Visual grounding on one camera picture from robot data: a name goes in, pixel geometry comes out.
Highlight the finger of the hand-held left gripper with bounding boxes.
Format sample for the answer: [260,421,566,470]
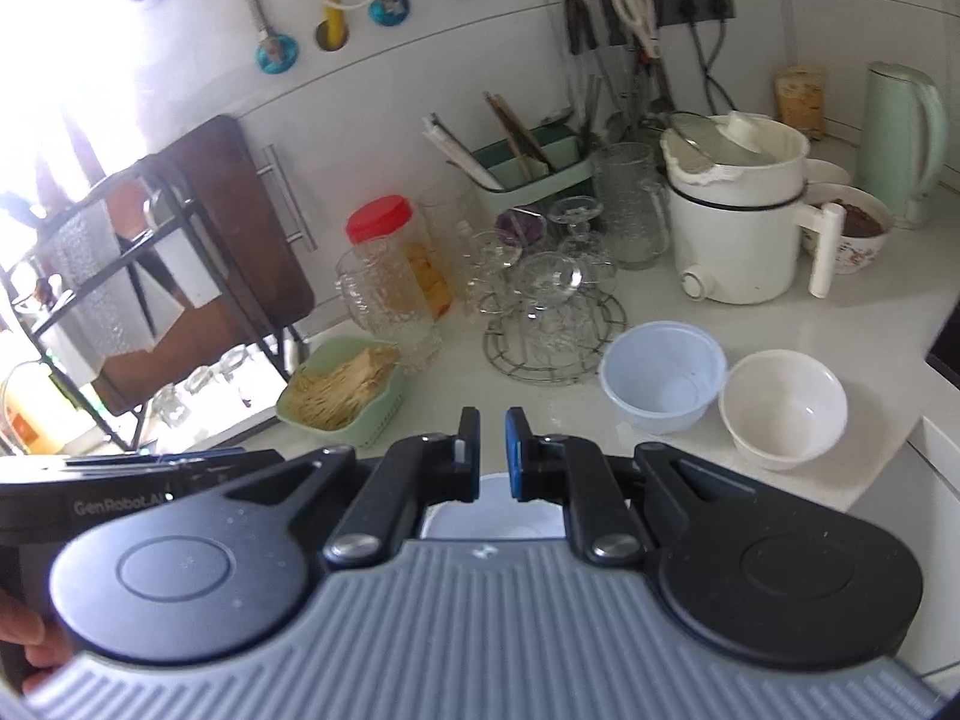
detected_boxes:
[161,447,286,482]

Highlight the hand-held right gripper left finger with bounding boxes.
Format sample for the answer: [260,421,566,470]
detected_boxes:
[225,406,482,569]

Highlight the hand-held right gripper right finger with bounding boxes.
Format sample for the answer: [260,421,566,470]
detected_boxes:
[504,406,758,563]

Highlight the light blue bowl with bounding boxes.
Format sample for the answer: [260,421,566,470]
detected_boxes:
[598,321,728,434]
[420,472,567,541]

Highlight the person's left hand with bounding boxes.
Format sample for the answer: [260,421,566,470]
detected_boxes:
[0,589,72,695]

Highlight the small clear glass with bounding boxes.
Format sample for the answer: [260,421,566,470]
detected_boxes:
[217,345,260,398]
[150,382,188,427]
[184,366,220,410]

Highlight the yellow detergent bottle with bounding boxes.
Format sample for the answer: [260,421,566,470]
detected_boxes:
[0,367,76,455]

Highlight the green plastic basket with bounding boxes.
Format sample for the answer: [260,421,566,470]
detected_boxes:
[275,336,410,432]

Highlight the dry noodles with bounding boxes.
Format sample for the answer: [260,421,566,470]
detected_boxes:
[289,345,400,428]

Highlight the clear stemmed glass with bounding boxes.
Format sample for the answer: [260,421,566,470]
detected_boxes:
[465,232,522,316]
[517,251,586,316]
[547,196,601,241]

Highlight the textured glass mug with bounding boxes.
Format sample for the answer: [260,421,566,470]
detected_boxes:
[334,236,443,372]

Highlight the textured clear utensil holder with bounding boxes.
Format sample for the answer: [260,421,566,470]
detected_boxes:
[45,206,130,361]

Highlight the purple glass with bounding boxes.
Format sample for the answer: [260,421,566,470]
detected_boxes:
[495,210,545,245]

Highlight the brown cutting board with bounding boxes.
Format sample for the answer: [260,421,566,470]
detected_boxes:
[97,115,316,415]

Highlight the black metal dish rack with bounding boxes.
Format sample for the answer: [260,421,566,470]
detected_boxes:
[0,154,312,451]

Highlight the tall clear glass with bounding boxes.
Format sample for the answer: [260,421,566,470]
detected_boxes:
[416,184,481,256]

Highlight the red-lid plastic jar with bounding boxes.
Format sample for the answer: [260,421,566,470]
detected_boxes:
[346,195,451,320]

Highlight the textured glass pitcher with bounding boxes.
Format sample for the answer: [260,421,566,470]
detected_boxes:
[592,142,671,271]

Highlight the green chopstick holder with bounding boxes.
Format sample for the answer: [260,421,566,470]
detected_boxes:
[471,126,593,218]

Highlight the white electric cooking pot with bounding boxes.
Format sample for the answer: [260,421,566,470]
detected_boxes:
[660,111,847,306]

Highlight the white chopsticks bundle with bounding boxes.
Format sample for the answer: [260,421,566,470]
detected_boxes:
[421,114,503,190]

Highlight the wooden chopsticks bundle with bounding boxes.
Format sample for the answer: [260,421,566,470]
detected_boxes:
[484,92,556,177]

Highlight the glass pot lid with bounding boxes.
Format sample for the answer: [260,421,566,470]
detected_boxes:
[664,111,781,170]

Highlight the floral bowl with brown food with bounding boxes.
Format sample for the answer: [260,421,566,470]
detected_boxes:
[799,181,895,275]

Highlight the hanging metal utensils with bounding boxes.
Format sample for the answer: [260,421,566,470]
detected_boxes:
[562,0,676,143]

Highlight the black induction cooktop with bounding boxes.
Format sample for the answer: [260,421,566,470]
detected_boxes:
[926,330,960,385]

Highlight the yellow packet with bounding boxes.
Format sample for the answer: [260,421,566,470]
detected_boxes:
[774,66,828,140]

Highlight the pale green electric kettle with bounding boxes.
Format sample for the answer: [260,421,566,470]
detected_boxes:
[855,62,947,230]

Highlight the round wire glass rack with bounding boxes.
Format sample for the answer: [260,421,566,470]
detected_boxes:
[482,289,627,385]

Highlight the steel bar handle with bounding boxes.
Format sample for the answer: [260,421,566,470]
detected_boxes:
[259,144,317,252]

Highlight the black power cable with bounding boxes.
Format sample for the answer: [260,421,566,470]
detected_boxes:
[686,15,740,117]

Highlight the white-handled scissors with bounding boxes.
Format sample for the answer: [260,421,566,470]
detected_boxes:
[609,0,662,61]

